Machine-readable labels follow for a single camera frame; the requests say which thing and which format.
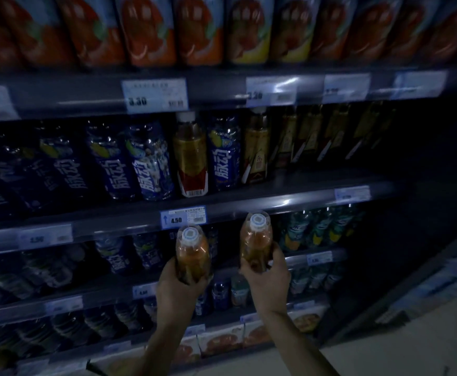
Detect row of clear white-label bottles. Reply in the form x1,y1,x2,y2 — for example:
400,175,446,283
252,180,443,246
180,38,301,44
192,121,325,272
0,244,94,308

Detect person's right hand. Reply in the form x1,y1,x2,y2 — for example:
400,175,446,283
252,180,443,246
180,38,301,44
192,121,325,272
238,242,292,316

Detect yellow peach print drink can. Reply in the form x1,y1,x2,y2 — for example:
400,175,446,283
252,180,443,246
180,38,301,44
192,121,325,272
269,0,321,64
225,0,275,66

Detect person's left hand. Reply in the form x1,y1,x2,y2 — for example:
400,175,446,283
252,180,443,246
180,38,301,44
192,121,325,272
154,256,210,330

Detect dark grey store shelf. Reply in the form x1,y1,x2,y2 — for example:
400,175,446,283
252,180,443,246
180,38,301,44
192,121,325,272
0,0,457,376

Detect row of white fruit-print cartons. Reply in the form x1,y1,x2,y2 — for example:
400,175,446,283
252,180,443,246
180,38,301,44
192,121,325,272
169,305,329,367

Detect stack of light blue cartons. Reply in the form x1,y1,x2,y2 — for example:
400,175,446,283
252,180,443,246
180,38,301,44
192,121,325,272
375,246,457,325

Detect person's right forearm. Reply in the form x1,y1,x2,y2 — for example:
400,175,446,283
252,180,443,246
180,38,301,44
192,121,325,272
258,309,341,376

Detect row of dark green bottles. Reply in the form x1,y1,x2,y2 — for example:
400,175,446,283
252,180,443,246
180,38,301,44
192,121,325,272
289,263,346,296

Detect row of gold label bottles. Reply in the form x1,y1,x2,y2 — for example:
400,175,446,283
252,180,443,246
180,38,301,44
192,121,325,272
242,101,396,185

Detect row of small blue bottles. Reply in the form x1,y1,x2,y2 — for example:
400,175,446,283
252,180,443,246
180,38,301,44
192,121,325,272
13,279,232,349

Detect row of dark blue bottles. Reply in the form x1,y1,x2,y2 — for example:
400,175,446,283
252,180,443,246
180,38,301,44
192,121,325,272
0,121,92,224

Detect row of orange fruit cans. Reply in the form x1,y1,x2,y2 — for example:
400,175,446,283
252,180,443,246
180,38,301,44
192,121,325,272
0,0,457,71

